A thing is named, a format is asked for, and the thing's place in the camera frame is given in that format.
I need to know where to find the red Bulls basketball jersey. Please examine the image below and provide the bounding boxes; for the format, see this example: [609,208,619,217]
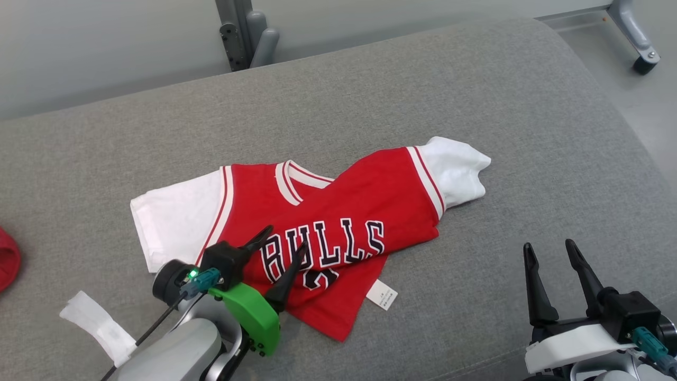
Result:
[130,137,492,343]

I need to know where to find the teal plug camera cable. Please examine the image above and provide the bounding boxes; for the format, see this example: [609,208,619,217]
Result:
[631,326,677,377]
[100,267,221,381]

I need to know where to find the right teal plug camera cable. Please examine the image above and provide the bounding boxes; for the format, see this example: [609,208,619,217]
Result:
[631,326,677,377]

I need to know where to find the white fabric tape strip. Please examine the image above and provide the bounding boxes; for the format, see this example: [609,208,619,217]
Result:
[59,290,137,368]

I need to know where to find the red white shorts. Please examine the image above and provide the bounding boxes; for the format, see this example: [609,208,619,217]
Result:
[0,226,22,293]

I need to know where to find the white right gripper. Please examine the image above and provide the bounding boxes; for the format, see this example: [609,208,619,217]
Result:
[523,239,638,375]

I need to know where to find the grey metal frame leg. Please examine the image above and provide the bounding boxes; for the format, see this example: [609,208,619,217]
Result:
[606,0,662,76]

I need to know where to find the grey metal partition post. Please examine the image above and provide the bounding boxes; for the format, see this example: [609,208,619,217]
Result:
[214,0,280,72]

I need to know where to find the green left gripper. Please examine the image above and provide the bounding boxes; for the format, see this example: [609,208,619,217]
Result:
[208,225,309,356]

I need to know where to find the left teal plug camera cable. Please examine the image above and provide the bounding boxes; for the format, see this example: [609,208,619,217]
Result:
[100,267,221,381]

